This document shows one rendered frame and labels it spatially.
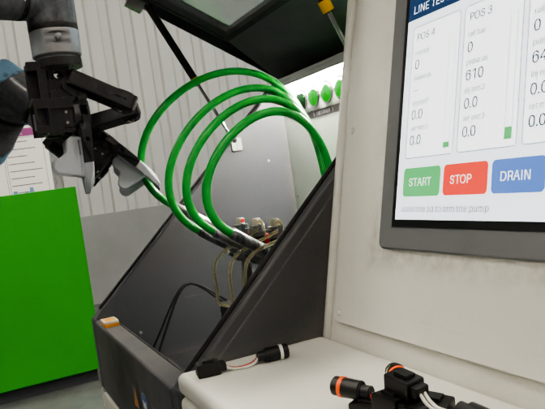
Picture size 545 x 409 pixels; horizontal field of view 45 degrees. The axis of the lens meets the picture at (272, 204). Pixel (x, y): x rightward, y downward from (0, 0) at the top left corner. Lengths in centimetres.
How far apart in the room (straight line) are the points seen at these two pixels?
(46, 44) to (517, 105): 69
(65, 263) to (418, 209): 386
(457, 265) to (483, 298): 5
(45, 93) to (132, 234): 669
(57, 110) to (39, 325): 355
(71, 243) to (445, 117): 390
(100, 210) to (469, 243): 711
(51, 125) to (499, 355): 71
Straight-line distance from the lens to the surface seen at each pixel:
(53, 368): 461
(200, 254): 159
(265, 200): 165
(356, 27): 98
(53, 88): 108
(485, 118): 72
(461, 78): 76
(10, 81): 127
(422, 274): 78
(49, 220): 450
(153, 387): 105
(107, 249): 772
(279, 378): 81
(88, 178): 107
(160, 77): 793
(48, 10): 108
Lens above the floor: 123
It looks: 3 degrees down
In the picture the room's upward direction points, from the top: 8 degrees counter-clockwise
